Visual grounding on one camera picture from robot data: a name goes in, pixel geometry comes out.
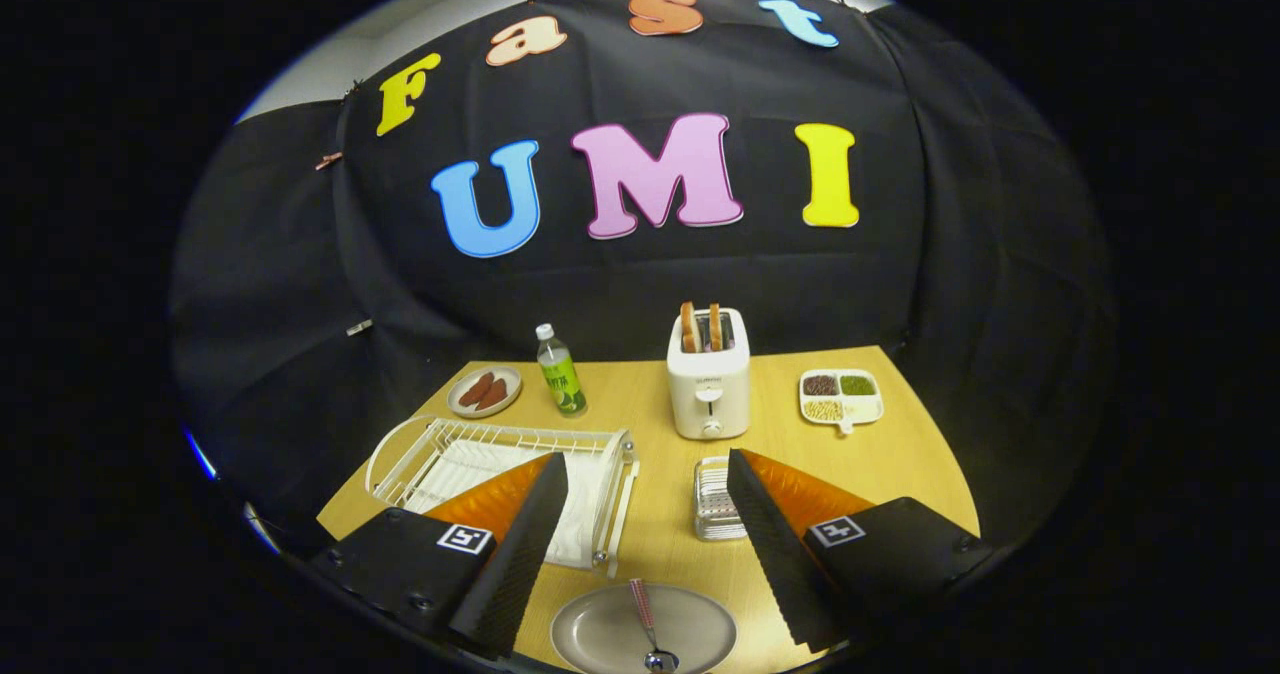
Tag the small beige dish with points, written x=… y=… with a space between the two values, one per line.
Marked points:
x=513 y=376

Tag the green label drink bottle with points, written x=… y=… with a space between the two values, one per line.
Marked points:
x=562 y=379

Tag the white toaster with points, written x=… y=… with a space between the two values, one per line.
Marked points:
x=708 y=374

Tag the small white clip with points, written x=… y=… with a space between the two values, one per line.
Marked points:
x=359 y=327

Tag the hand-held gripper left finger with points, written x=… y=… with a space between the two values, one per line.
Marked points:
x=520 y=554

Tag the black backdrop cloth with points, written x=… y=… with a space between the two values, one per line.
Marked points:
x=600 y=294

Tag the white divided dish of beans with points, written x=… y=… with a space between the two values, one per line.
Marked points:
x=865 y=409

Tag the bread slice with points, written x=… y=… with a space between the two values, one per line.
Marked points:
x=715 y=327
x=690 y=329

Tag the red meat slice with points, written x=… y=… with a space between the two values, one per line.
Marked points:
x=491 y=395
x=475 y=390

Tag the beige round plate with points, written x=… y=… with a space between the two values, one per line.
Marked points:
x=700 y=634

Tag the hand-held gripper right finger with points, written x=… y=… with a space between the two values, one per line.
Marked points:
x=775 y=554

